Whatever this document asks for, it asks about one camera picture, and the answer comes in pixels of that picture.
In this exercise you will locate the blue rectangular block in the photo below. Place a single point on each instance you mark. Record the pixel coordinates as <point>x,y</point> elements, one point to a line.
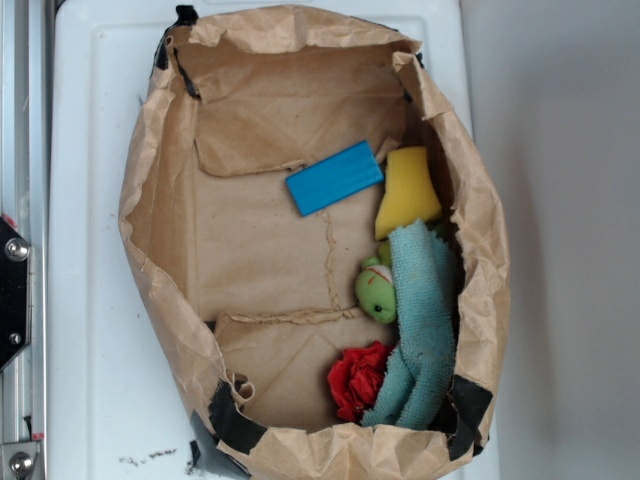
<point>334,179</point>

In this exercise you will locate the green plush toy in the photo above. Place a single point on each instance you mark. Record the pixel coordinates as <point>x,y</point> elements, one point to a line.
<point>374,286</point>

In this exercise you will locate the yellow sponge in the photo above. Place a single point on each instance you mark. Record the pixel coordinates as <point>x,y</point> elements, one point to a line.
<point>409,192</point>

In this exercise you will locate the red crumpled cloth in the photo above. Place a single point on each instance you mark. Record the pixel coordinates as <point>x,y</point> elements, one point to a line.
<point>356,379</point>

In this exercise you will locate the light blue towel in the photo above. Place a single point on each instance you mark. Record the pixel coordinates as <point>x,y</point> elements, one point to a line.
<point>420,368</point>

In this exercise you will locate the white plastic bin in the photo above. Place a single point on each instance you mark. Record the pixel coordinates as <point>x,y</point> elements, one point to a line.
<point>113,410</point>

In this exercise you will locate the black metal bracket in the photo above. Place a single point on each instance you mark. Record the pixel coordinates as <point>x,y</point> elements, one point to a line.
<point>16,305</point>

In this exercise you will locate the aluminium frame rail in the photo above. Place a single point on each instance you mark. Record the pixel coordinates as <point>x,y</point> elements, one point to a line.
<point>26,35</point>

